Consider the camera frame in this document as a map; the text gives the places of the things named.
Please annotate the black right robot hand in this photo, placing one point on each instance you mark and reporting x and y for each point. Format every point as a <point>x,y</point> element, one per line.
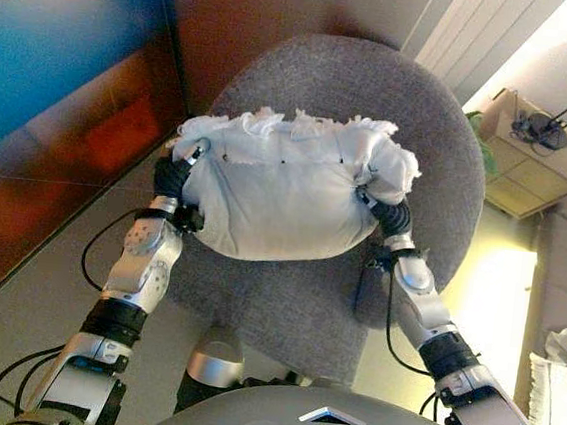
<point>393,218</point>

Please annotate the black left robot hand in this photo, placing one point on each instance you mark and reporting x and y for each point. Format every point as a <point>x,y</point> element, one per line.
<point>171,179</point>

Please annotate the white fringed cushion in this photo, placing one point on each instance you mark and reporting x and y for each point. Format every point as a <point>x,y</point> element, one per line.
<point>275,196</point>

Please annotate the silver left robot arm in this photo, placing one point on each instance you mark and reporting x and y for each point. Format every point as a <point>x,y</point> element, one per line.
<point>143,264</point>

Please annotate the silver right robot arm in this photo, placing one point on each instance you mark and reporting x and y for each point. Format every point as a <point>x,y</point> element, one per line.
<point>421,291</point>

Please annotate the green leafy plant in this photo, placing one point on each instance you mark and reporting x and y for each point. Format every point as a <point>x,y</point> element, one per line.
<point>485,151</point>

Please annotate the beige wooden nightstand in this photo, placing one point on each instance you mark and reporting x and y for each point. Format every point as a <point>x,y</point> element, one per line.
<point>532,181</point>

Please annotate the grey upholstered armchair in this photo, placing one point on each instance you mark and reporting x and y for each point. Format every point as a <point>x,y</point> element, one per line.
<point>337,77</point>

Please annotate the glossy dark wardrobe panel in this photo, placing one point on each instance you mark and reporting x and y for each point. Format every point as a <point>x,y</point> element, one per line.
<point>50,74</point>

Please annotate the silver left robot leg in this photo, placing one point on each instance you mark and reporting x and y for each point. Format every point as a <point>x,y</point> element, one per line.
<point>214,361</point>

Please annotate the white ribbed radiator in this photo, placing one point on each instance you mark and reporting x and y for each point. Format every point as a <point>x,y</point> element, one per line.
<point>472,30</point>

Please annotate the grey robot torso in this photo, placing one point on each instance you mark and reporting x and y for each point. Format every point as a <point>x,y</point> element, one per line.
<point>223,418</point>

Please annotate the white fringed blanket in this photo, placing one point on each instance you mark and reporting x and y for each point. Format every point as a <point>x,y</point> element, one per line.
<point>562,400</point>

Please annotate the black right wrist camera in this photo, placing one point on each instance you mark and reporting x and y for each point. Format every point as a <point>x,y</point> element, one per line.
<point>379,259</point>

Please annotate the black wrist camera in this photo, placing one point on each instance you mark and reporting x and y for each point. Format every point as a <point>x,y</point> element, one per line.
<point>379,259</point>
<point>189,221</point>

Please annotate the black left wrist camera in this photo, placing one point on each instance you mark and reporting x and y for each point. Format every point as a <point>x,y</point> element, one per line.
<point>189,221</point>

